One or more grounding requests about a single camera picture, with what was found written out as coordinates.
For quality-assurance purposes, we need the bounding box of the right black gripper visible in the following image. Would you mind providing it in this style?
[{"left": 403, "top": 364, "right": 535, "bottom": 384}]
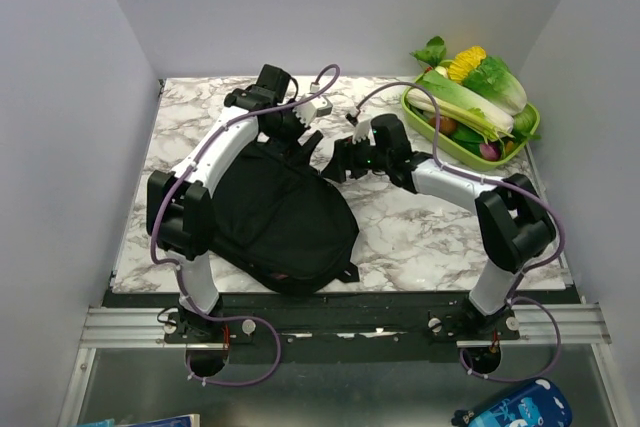
[{"left": 320, "top": 131, "right": 391, "bottom": 184}]

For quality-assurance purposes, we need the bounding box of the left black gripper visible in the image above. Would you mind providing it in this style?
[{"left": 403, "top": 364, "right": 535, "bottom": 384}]
[{"left": 262, "top": 99, "right": 322, "bottom": 168}]

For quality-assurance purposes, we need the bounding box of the black student backpack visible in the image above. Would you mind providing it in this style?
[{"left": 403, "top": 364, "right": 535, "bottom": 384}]
[{"left": 209, "top": 140, "right": 360, "bottom": 296}]

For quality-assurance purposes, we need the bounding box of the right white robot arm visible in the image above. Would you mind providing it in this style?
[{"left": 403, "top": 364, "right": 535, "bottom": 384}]
[{"left": 322, "top": 114, "right": 556, "bottom": 339}]

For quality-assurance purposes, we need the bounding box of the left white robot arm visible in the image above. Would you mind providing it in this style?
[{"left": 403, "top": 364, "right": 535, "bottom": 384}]
[{"left": 147, "top": 64, "right": 340, "bottom": 342}]

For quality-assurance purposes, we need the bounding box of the green vegetable tray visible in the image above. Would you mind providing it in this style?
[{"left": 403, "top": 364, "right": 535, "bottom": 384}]
[{"left": 401, "top": 62, "right": 540, "bottom": 172}]

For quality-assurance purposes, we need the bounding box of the napa cabbage toy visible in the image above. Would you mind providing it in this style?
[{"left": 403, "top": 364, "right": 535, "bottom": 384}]
[{"left": 416, "top": 70, "right": 514, "bottom": 140}]

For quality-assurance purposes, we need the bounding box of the green leaf sprig toy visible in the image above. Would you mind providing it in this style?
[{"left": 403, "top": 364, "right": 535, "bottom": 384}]
[{"left": 410, "top": 36, "right": 447, "bottom": 68}]

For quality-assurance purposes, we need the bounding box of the yellow corn toy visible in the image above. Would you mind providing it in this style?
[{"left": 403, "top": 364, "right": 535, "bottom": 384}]
[{"left": 447, "top": 46, "right": 487, "bottom": 84}]

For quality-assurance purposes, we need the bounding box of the green lettuce toy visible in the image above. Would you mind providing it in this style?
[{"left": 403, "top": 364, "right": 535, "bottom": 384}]
[{"left": 462, "top": 56, "right": 527, "bottom": 116}]

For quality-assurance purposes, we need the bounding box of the blue pencil case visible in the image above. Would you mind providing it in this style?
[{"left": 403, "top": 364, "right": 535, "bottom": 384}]
[{"left": 451, "top": 378, "right": 574, "bottom": 427}]

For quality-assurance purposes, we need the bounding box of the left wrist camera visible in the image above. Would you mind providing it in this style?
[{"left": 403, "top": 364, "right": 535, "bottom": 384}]
[{"left": 293, "top": 96, "right": 333, "bottom": 128}]

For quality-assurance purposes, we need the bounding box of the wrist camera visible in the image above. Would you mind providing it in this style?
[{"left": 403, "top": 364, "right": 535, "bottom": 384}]
[
  {"left": 293, "top": 96, "right": 333, "bottom": 128},
  {"left": 351, "top": 118, "right": 371, "bottom": 144}
]

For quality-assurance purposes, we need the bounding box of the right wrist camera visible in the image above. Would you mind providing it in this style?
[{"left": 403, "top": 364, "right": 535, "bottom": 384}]
[{"left": 351, "top": 118, "right": 371, "bottom": 144}]

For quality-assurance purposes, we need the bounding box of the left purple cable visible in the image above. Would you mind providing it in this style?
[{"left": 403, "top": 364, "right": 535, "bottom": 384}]
[{"left": 149, "top": 63, "right": 343, "bottom": 388}]

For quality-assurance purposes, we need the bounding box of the purple cable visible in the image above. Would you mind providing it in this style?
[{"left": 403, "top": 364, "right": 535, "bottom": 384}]
[
  {"left": 344, "top": 81, "right": 567, "bottom": 383},
  {"left": 149, "top": 63, "right": 343, "bottom": 388}
]

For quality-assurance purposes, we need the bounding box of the black mounting base rail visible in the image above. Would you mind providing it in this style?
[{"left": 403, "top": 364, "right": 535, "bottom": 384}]
[{"left": 101, "top": 292, "right": 520, "bottom": 363}]

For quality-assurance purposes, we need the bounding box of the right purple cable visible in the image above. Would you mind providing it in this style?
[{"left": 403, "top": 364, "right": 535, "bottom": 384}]
[{"left": 344, "top": 81, "right": 567, "bottom": 383}]

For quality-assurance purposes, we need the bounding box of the aluminium extrusion rail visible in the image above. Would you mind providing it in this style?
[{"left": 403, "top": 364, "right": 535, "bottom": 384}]
[{"left": 80, "top": 304, "right": 611, "bottom": 350}]

